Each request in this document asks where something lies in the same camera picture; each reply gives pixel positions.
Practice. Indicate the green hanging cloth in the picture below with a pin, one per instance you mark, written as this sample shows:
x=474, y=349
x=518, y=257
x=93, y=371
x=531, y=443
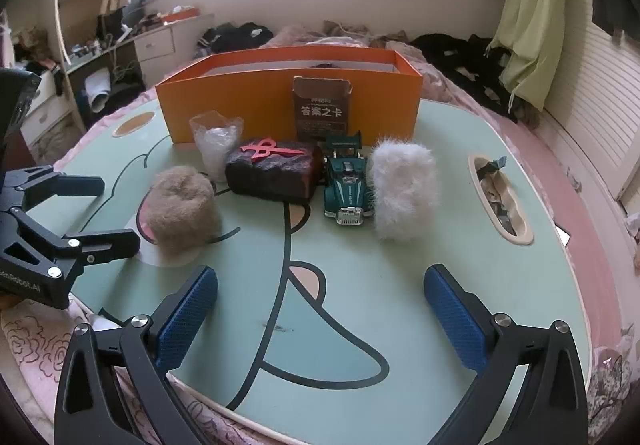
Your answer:
x=535, y=25

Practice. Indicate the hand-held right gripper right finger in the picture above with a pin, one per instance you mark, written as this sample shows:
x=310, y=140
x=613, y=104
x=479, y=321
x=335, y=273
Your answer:
x=457, y=320

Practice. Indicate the small white card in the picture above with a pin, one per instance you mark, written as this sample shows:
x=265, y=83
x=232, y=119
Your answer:
x=563, y=236

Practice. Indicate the white fluffy pouch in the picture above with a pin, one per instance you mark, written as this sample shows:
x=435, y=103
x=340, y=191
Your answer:
x=402, y=185

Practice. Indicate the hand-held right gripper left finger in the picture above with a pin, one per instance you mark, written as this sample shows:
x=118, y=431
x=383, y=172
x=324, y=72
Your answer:
x=185, y=320

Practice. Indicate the white low drawer unit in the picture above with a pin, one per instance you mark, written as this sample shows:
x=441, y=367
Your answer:
x=45, y=110

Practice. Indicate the black striped clothes pile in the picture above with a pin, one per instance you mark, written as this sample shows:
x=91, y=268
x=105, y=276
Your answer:
x=235, y=37

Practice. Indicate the clear plastic bag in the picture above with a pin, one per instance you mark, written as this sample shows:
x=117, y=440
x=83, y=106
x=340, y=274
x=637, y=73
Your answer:
x=215, y=145

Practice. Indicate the brown card box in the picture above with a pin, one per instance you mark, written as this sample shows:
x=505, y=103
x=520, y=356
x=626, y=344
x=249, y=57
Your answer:
x=322, y=110

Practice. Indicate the white drawer cabinet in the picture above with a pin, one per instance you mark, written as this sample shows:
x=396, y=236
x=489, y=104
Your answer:
x=155, y=47

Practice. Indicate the green cartoon desktop table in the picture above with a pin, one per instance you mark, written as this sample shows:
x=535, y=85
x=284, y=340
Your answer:
x=350, y=275

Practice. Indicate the orange cardboard box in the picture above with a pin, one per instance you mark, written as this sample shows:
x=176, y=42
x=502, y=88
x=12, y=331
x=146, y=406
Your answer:
x=240, y=100

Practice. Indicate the beige clothes pile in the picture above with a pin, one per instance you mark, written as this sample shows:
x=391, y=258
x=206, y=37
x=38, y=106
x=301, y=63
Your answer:
x=350, y=30

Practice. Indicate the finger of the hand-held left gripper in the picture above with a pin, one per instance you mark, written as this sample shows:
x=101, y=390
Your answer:
x=75, y=186
x=105, y=245

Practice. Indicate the cluttered white desk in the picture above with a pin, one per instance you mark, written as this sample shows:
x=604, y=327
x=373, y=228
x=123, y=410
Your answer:
x=100, y=56

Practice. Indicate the white louvered door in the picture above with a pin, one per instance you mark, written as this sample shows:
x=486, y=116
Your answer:
x=595, y=115

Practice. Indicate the small orange box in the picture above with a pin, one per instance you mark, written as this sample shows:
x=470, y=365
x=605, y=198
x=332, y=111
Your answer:
x=182, y=15

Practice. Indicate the green toy car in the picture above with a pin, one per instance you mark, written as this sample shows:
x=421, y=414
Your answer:
x=345, y=185

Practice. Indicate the dark box with red emblem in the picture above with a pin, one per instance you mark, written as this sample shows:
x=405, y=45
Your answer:
x=270, y=175

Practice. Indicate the rolled white paper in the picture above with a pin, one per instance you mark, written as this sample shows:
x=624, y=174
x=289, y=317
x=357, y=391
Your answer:
x=97, y=90

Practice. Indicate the brown fluffy pouch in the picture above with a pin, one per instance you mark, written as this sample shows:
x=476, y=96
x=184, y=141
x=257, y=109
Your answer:
x=182, y=210

